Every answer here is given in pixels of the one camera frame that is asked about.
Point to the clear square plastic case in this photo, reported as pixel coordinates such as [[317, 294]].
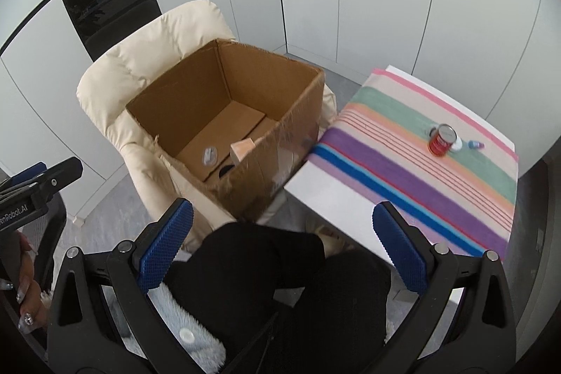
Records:
[[210, 156]]

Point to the white round compact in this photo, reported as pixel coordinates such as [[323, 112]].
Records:
[[457, 145]]

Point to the striped colourful cloth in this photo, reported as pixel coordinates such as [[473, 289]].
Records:
[[425, 163]]

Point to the cream padded armchair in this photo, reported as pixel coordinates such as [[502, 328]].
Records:
[[125, 70]]

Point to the person black trousers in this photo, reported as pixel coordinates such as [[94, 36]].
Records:
[[325, 313]]

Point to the person left hand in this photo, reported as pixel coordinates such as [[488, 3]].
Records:
[[33, 313]]

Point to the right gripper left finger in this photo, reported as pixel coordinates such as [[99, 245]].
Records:
[[101, 320]]

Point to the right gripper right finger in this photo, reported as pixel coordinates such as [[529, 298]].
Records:
[[482, 335]]

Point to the red tin can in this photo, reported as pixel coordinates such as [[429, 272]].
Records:
[[442, 138]]

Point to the orange white carton box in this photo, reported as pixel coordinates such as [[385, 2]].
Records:
[[240, 149]]

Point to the brown cardboard box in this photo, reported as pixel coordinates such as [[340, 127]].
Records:
[[225, 92]]

